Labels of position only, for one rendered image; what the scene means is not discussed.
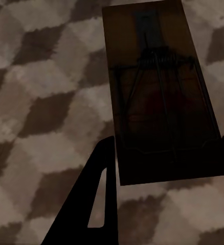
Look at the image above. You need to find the mousetrap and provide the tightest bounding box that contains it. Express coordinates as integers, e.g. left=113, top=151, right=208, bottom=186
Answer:
left=101, top=0, right=224, bottom=186

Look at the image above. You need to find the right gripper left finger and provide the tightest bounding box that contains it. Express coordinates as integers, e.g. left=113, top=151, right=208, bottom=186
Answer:
left=41, top=136, right=119, bottom=245

